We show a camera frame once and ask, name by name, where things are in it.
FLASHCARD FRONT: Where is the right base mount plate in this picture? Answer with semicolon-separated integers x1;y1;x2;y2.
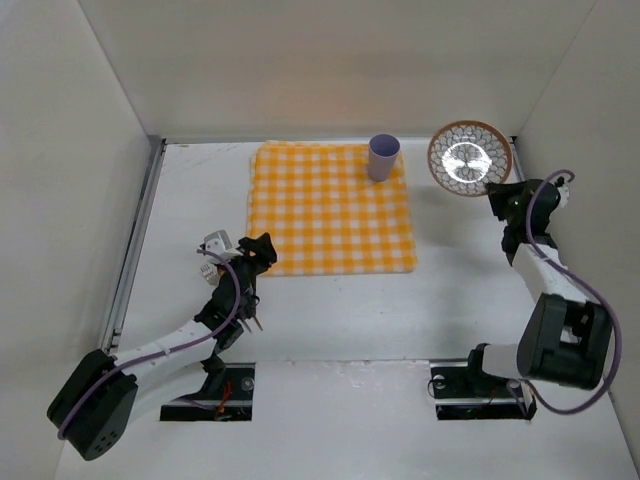
427;360;537;421

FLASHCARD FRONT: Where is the silver copper fork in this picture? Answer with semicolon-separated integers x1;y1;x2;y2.
200;263;218;286

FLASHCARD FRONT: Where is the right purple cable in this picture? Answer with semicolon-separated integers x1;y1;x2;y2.
522;169;624;415

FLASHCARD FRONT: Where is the lavender cup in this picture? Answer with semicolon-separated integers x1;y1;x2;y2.
367;134;400;182

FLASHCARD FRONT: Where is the purple cable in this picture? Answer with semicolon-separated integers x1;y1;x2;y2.
57;249;251;441
522;169;624;415

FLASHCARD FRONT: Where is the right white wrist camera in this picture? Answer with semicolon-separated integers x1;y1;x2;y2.
555;180;570;208

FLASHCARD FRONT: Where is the copper spoon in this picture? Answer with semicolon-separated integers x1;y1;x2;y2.
252;315;264;331

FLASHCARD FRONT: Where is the base mount plate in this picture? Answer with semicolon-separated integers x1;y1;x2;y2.
427;360;537;421
159;363;255;423

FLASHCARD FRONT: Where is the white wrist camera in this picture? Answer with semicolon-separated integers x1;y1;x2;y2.
199;229;241;262
555;180;570;208

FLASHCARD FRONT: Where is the yellow white checkered cloth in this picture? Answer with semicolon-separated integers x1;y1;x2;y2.
247;141;417;276

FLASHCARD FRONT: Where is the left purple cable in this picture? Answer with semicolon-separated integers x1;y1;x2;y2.
57;249;251;441

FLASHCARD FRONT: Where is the floral patterned plate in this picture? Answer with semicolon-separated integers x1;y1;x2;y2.
427;120;514;197

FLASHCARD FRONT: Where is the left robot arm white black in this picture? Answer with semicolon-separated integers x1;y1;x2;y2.
46;232;278;461

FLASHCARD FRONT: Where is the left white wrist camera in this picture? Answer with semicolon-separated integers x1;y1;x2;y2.
199;229;241;262

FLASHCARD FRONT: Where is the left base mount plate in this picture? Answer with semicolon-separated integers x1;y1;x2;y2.
159;363;255;423

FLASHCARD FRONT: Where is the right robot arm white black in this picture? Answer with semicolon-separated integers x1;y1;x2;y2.
467;180;613;390

